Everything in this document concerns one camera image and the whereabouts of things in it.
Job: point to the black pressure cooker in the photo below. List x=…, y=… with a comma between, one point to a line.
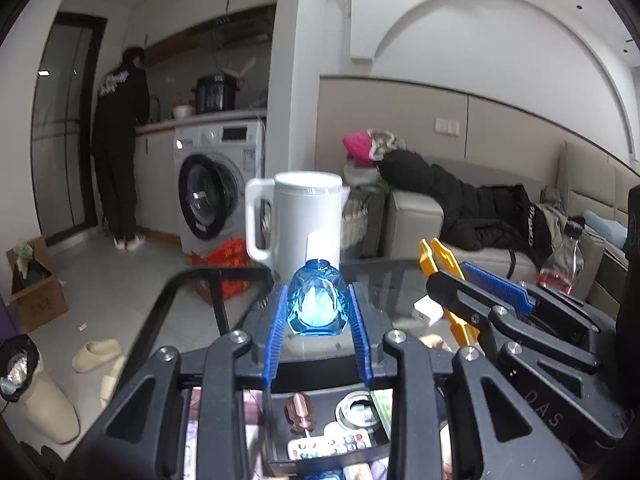
x=215, y=95

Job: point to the black trash bag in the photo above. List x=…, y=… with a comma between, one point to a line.
x=20, y=365

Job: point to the beige slipper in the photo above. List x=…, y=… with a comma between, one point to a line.
x=112, y=382
x=97, y=355

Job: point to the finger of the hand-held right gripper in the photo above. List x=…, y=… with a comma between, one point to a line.
x=500, y=282
x=460, y=295

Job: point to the white plastic bag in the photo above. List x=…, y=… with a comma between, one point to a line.
x=362, y=177

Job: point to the black printed hoodie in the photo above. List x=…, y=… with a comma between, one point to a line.
x=530, y=220

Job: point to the black puffer coat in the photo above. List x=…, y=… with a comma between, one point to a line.
x=435, y=185

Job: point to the white wicker basket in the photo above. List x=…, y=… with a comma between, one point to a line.
x=352, y=225

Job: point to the beige trash bin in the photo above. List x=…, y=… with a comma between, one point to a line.
x=45, y=410

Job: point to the white green tissue packet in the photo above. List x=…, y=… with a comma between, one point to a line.
x=381, y=410

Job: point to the range hood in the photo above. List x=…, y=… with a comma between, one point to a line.
x=235, y=27

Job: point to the white electric kettle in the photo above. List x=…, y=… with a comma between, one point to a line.
x=305, y=220

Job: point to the patterned cloth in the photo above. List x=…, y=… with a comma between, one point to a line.
x=387, y=142

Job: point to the clear bottle with red liquid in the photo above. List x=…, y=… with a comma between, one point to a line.
x=565, y=265

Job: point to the grey cloth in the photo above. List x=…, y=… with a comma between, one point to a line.
x=555, y=210

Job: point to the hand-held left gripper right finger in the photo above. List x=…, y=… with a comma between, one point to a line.
x=361, y=340

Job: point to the brown cardboard box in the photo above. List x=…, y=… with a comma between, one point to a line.
x=40, y=300

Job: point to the white charger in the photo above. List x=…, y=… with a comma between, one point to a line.
x=427, y=310

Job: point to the light blue cloth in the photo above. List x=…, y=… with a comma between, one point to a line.
x=605, y=227

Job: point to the white washing machine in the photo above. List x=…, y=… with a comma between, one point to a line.
x=220, y=135

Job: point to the white bowl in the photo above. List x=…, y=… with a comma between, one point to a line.
x=183, y=111

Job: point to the black glass coffee table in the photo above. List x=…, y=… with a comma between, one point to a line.
x=160, y=305

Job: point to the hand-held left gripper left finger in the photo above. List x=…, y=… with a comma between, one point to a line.
x=274, y=350

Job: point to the orange plastic bag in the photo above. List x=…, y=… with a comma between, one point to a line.
x=227, y=260

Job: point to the beige sofa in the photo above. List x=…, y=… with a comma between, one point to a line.
x=415, y=220

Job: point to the black framed glass door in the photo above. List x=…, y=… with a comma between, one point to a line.
x=65, y=135

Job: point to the white wall switch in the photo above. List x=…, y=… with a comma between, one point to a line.
x=447, y=126

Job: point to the kitchen counter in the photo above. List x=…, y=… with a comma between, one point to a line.
x=200, y=120

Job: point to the yellow plastic tool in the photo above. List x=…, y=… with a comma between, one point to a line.
x=432, y=257

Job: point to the pink cloth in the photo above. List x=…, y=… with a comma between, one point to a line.
x=357, y=147

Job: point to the white remote control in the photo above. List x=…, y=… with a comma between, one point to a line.
x=325, y=446

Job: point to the blue glass bottle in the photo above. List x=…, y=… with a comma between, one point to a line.
x=317, y=305

